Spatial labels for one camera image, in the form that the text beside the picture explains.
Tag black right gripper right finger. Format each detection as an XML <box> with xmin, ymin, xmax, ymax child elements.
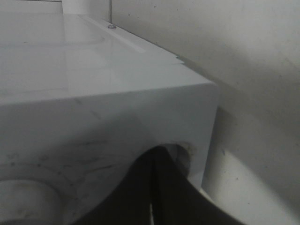
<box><xmin>150</xmin><ymin>146</ymin><xmax>237</xmax><ymax>225</ymax></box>

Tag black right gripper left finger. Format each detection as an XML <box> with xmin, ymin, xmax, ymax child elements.
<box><xmin>74</xmin><ymin>150</ymin><xmax>153</xmax><ymax>225</ymax></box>

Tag round white door release button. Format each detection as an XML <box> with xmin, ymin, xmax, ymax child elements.
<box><xmin>167</xmin><ymin>142</ymin><xmax>193</xmax><ymax>177</ymax></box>

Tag lower white timer knob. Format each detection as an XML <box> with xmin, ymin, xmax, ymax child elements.
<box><xmin>0</xmin><ymin>180</ymin><xmax>63</xmax><ymax>225</ymax></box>

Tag white microwave oven body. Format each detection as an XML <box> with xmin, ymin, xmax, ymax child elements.
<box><xmin>0</xmin><ymin>0</ymin><xmax>219</xmax><ymax>225</ymax></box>

